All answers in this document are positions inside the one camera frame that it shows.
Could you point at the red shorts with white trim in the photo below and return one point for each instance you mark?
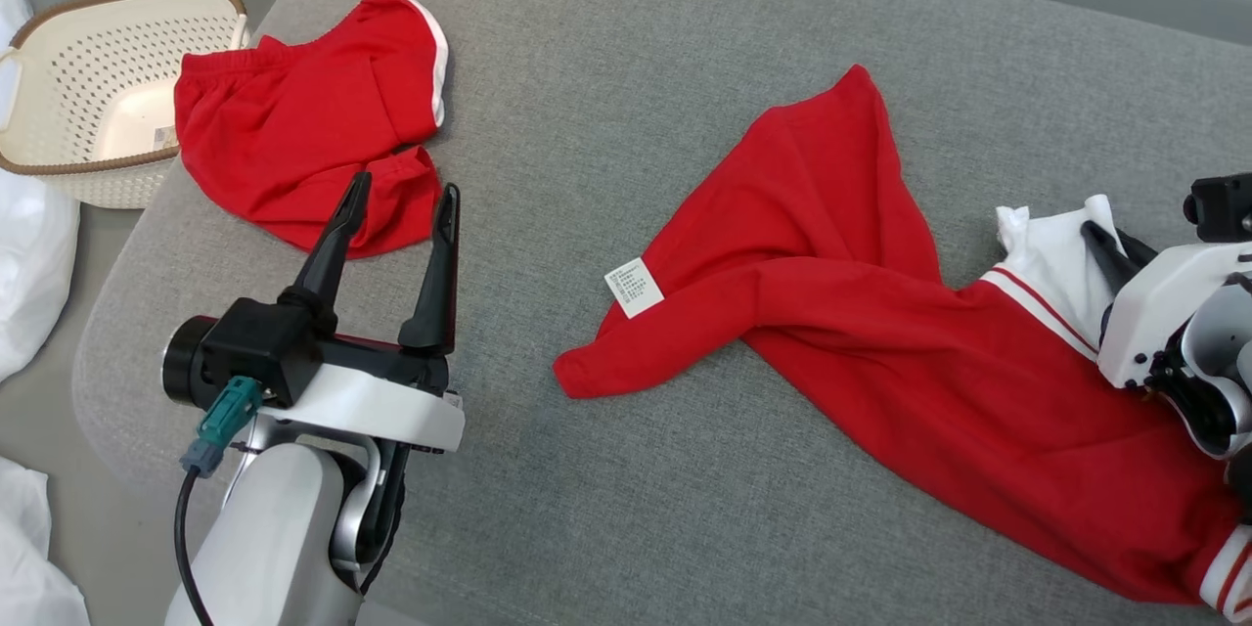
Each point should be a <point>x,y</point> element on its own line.
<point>293,127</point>

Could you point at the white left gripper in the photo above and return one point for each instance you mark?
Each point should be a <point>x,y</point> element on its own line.
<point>381,406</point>

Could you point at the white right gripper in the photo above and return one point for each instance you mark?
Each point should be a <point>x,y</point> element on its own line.
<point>1159,298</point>

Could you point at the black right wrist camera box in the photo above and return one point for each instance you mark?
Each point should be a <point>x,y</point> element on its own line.
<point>1223,207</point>

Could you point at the red basketball jersey white sleeves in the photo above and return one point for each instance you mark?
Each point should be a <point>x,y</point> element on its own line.
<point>880,352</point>

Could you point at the white plastic bag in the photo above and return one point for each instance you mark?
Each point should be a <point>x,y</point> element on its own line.
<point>29,254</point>

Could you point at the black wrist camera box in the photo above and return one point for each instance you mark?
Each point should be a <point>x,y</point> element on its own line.
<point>1223,207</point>
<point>259,347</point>

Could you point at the white fabric bundle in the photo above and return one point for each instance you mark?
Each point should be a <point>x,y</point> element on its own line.
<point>34,558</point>

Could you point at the cream perforated laundry basket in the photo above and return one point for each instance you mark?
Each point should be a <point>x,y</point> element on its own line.
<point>88,88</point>

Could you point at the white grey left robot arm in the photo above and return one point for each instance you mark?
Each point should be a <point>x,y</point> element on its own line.
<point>264,528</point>

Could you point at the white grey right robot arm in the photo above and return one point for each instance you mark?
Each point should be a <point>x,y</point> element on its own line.
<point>1218,362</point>

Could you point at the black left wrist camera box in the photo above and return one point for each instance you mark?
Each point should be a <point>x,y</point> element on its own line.
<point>259,347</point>

